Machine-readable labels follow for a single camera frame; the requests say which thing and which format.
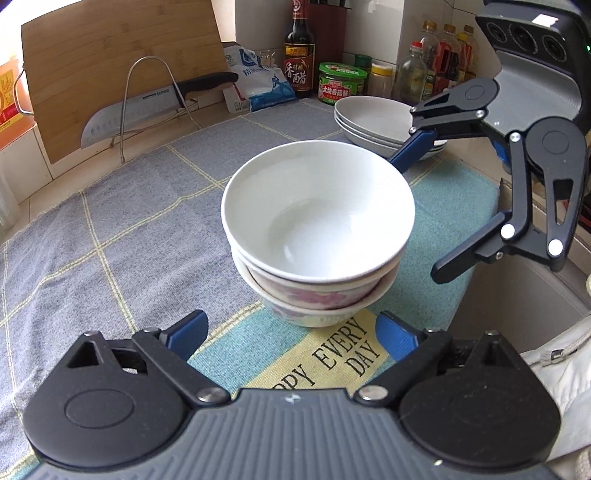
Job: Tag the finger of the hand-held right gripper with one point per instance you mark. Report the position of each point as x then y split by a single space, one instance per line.
415 147
457 265

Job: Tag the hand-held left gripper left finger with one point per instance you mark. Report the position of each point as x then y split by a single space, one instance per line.
187 332

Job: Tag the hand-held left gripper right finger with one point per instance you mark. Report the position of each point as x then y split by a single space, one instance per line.
395 334

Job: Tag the white plate fruit print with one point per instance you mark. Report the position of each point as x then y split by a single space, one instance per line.
369 115
358 137
369 148

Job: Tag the white bowl floral print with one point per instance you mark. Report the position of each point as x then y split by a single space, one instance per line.
314 207
286 290
314 318

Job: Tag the glass bottle red cap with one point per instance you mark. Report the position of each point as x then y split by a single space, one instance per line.
410 76

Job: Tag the yellow cap sauce bottle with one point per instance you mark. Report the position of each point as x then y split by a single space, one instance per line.
467 53

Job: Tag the yellow lid spice jar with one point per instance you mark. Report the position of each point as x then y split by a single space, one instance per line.
382 81

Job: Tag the red label sauce bottle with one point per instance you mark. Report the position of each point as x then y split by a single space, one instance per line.
448 60

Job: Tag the green lid sauce jar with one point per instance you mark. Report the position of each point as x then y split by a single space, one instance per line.
341 83

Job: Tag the green cap spice jar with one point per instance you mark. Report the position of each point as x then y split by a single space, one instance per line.
363 61

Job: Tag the gold cap sauce bottle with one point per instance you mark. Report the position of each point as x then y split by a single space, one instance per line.
430 46

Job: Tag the grey checked dish mat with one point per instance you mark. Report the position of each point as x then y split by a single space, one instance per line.
138 230

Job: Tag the dark wooden knife block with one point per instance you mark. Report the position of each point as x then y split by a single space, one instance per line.
330 46

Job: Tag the dark vinegar bottle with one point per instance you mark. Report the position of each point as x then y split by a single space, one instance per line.
299 69

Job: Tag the white blue salt bag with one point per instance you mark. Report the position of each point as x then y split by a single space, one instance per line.
268 83

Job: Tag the person's light clothing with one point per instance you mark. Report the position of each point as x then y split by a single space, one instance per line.
568 383

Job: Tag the small white packet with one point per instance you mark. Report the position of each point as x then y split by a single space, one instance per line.
235 101

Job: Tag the orange cooking wine jug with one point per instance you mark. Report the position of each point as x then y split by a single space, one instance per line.
9 106

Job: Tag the bamboo cutting board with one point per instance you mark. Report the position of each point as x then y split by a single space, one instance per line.
115 46

